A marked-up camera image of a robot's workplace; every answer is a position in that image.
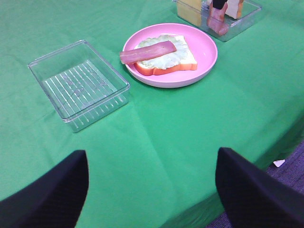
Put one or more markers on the clear plastic tray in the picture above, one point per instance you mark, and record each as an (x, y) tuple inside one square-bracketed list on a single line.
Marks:
[(81, 85), (250, 14)]

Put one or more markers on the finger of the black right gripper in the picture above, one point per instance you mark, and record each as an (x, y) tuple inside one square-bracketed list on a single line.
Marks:
[(218, 4)]

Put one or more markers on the pink round plate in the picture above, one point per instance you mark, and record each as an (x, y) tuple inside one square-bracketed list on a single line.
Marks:
[(201, 45)]

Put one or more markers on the bread slice with brown crust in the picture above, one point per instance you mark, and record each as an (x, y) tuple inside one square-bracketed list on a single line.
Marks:
[(189, 63)]

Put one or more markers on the yellow cheese slice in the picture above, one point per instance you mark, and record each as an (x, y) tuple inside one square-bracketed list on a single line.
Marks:
[(190, 11)]

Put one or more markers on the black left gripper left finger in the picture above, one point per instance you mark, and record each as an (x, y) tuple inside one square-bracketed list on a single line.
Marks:
[(55, 200)]

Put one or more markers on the clear plastic tray left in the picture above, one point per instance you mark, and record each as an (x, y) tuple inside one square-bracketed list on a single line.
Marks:
[(81, 85)]

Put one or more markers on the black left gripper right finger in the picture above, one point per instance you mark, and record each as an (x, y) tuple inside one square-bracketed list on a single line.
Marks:
[(253, 199)]

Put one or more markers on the green tablecloth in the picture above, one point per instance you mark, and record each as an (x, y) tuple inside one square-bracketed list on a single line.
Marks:
[(152, 162)]

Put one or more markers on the clear plastic tray right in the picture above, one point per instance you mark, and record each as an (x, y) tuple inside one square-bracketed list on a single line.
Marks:
[(250, 14)]

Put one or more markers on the green lettuce leaf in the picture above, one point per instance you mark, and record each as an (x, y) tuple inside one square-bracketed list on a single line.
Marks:
[(168, 60)]

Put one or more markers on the bacon strip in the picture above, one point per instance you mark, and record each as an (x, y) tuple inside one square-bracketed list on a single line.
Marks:
[(216, 20), (146, 53)]

